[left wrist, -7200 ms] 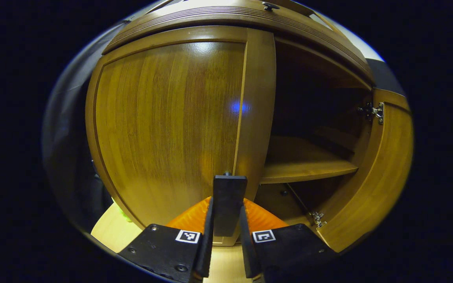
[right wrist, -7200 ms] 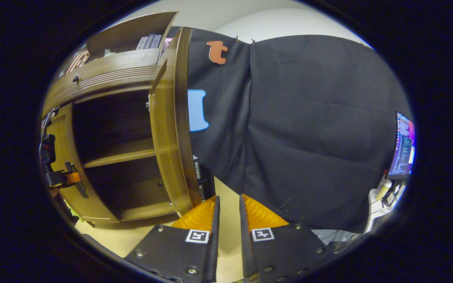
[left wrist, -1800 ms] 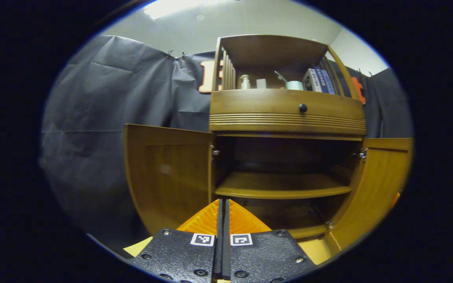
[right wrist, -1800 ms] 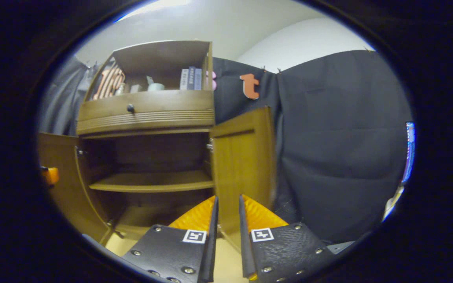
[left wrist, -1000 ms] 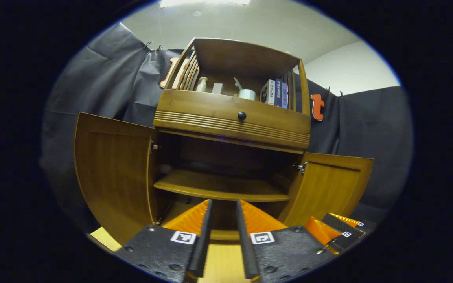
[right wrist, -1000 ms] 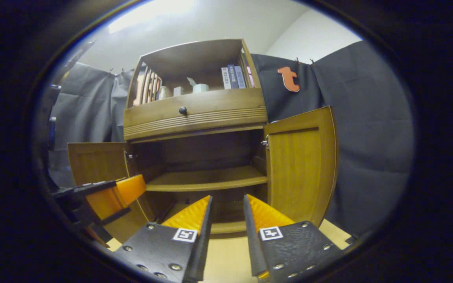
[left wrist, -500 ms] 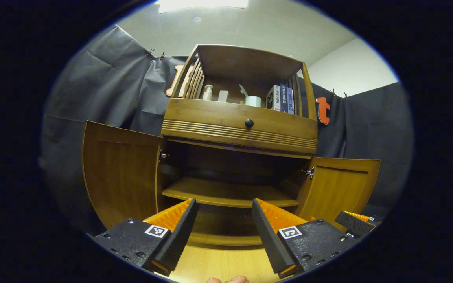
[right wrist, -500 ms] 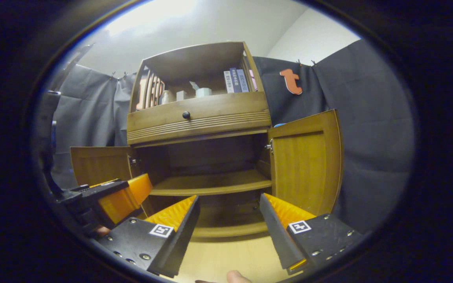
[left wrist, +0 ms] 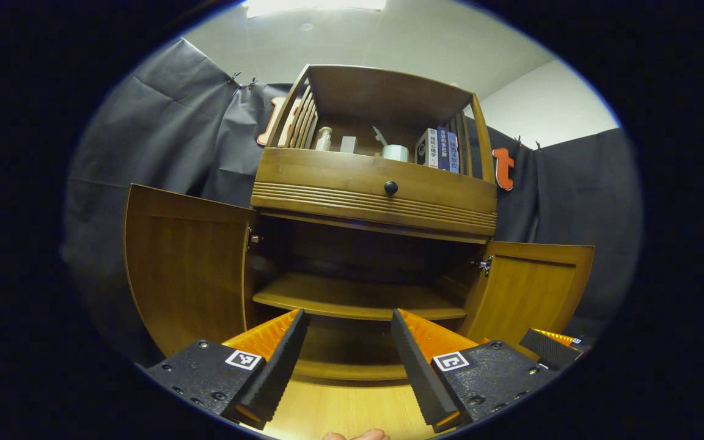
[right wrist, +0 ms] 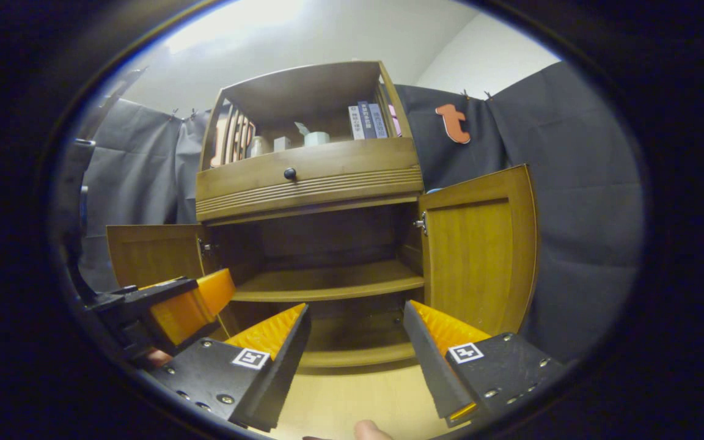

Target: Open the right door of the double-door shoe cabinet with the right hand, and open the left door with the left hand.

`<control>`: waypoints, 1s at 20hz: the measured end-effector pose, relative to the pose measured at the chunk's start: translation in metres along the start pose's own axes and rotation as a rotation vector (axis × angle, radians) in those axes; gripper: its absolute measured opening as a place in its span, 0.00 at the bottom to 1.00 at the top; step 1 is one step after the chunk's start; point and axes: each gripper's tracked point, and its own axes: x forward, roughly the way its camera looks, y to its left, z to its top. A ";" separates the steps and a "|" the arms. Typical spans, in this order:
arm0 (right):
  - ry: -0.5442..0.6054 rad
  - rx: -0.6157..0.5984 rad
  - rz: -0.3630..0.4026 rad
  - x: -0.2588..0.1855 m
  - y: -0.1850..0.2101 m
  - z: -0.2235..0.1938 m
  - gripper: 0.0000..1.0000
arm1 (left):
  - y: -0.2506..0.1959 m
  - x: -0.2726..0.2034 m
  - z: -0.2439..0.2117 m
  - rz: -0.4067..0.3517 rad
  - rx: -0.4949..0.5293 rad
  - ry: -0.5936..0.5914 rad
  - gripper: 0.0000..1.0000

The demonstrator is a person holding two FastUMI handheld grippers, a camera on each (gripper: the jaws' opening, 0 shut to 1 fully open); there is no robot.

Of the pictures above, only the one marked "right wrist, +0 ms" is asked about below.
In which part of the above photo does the wooden cabinet drawer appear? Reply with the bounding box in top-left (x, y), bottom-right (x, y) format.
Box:
top-left (196, 137), bottom-right (424, 222)

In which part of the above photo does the wooden double-door shoe cabinet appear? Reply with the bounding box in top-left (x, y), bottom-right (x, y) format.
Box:
top-left (106, 60), bottom-right (539, 369)

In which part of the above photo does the grey spine book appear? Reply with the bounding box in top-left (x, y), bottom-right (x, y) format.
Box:
top-left (368, 103), bottom-right (388, 139)

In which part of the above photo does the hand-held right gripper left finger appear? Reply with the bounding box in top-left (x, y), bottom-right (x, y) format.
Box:
top-left (144, 302), bottom-right (313, 431)

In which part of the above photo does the white cylindrical cup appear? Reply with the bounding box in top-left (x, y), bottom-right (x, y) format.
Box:
top-left (294, 121), bottom-right (331, 147)

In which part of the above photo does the black backdrop cloth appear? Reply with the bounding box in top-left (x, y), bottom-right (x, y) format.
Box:
top-left (77, 60), bottom-right (645, 364)

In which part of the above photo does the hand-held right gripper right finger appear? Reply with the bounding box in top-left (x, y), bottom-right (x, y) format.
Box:
top-left (402, 299), bottom-right (567, 428)

